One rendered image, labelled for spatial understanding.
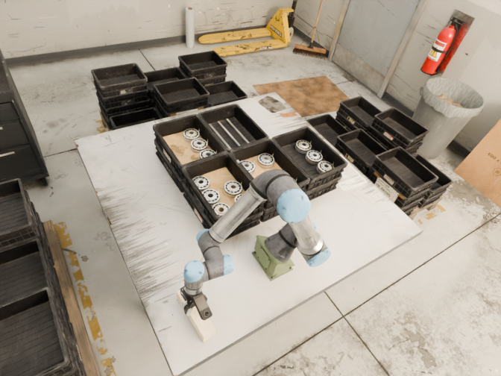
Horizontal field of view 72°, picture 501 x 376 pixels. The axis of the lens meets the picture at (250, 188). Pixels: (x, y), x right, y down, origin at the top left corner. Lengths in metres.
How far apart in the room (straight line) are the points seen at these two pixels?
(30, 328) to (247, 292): 1.04
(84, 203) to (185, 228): 1.31
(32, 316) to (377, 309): 2.12
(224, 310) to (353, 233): 0.87
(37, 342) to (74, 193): 1.45
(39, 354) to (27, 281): 0.49
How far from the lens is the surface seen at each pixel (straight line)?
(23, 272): 2.35
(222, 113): 2.37
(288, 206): 1.20
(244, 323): 1.68
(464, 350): 2.96
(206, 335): 1.59
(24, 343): 2.02
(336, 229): 2.07
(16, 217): 2.45
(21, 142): 2.94
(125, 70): 3.51
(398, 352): 2.69
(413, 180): 2.98
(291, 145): 2.29
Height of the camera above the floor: 2.26
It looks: 47 degrees down
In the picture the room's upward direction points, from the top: 11 degrees clockwise
